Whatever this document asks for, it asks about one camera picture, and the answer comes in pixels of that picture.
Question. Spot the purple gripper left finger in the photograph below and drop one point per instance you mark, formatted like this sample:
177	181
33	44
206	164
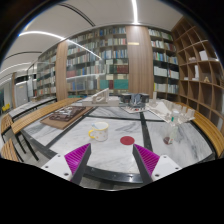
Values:
77	161

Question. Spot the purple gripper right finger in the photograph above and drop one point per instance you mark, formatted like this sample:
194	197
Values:
146	161

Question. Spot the clear plastic water bottle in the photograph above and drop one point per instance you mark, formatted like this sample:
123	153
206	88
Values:
172	130

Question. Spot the red round coaster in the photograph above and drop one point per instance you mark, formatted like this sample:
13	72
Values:
127	140

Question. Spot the brown architectural model board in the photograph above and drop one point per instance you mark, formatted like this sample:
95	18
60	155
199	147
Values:
65	116

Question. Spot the white architectural model right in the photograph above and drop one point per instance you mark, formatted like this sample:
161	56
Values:
163	109

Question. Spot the dark building model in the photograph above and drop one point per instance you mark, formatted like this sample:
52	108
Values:
135	100

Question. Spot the white building model centre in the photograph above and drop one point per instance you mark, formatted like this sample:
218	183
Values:
101	98

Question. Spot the wooden slat bench right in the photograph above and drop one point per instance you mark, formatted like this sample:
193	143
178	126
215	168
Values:
211	131

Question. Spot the wooden slat bench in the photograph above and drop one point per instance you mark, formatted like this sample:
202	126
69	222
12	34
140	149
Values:
211	131
8	150

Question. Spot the wooden slat bench left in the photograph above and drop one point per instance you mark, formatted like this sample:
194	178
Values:
8	150

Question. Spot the wooden cubby shelf right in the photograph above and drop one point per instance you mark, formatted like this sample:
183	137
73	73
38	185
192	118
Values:
201	84

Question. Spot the white mug yellow handle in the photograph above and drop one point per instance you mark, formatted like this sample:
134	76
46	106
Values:
99	131

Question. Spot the large wooden bookshelf wall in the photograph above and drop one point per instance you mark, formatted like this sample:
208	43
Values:
136	59

